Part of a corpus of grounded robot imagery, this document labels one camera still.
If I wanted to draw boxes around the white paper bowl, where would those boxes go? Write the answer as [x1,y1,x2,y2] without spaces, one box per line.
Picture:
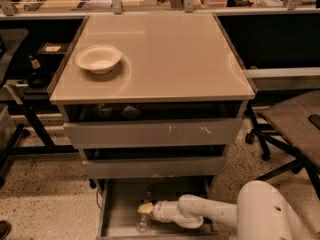
[76,45,122,75]

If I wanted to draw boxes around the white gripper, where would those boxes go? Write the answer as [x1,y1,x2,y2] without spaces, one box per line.
[138,201,181,223]

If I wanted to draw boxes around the black desk frame left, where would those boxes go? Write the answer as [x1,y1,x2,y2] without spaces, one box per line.
[0,80,79,188]

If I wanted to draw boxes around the grey drawer cabinet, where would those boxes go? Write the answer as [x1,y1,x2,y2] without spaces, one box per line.
[46,12,258,240]

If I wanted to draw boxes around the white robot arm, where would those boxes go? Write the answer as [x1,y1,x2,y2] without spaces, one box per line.
[138,180,302,240]

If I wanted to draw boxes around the grey top drawer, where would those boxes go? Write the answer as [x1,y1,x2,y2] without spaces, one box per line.
[64,118,243,149]

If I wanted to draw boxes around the grey open bottom drawer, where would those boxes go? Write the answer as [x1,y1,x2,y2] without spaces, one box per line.
[96,176,229,240]

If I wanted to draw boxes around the black shoe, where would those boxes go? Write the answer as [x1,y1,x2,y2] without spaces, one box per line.
[0,220,11,240]

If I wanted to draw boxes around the clear plastic water bottle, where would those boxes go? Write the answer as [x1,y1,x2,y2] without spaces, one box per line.
[136,192,152,233]

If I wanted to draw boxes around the black round object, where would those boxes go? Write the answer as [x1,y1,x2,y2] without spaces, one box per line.
[27,71,50,88]

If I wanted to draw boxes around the grey middle drawer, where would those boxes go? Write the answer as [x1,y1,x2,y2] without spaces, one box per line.
[83,157,226,179]

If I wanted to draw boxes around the black office chair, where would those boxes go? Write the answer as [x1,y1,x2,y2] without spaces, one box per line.
[245,90,320,199]

